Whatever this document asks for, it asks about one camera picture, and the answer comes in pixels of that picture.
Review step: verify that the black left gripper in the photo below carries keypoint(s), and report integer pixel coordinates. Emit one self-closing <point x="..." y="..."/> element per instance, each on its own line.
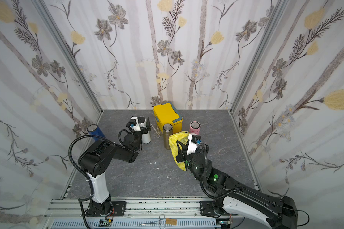
<point x="147" y="125"/>

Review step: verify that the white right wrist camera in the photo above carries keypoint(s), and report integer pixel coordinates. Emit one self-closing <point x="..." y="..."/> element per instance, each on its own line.
<point x="193" y="142"/>

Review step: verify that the brown cardboard tag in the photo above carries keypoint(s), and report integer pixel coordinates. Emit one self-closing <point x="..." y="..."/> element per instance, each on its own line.
<point x="169" y="221"/>

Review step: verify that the pink thermos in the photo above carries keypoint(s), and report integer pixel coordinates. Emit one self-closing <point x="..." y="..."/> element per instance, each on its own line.
<point x="194" y="128"/>

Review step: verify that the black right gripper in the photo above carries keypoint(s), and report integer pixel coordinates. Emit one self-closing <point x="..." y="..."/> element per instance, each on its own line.
<point x="185" y="150"/>

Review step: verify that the blue thermos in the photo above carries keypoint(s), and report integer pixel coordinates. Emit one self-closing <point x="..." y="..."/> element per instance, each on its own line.
<point x="94" y="129"/>

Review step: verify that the yellow storage box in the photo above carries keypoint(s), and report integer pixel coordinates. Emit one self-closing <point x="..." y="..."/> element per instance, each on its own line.
<point x="167" y="114"/>

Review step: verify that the gold thermos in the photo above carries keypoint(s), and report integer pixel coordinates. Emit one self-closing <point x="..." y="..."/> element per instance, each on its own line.
<point x="167" y="131"/>

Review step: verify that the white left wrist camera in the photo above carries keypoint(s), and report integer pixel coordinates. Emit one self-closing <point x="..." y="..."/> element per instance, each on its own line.
<point x="133" y="124"/>

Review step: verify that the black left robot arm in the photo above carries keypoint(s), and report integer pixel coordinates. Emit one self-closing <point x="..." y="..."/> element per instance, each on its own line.
<point x="94" y="162"/>

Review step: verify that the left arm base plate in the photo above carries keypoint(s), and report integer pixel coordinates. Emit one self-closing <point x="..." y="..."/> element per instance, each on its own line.
<point x="106" y="209"/>

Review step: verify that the metal scissors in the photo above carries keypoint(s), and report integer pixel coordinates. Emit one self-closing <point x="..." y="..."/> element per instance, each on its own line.
<point x="160" y="222"/>

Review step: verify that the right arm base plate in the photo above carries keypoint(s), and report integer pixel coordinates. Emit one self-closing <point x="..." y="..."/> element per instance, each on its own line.
<point x="207" y="207"/>

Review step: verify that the white thermos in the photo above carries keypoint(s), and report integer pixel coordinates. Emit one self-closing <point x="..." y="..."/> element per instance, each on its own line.
<point x="146" y="137"/>

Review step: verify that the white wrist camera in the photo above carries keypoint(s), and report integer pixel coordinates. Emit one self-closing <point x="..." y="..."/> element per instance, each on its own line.
<point x="133" y="124"/>
<point x="193" y="142"/>

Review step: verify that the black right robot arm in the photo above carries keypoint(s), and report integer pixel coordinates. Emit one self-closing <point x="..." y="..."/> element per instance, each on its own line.
<point x="234" y="198"/>

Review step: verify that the white slotted cable duct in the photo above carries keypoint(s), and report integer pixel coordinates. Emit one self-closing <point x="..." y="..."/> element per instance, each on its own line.
<point x="136" y="224"/>

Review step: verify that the yellow grey cleaning cloth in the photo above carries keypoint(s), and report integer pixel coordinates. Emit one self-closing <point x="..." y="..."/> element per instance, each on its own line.
<point x="183" y="138"/>

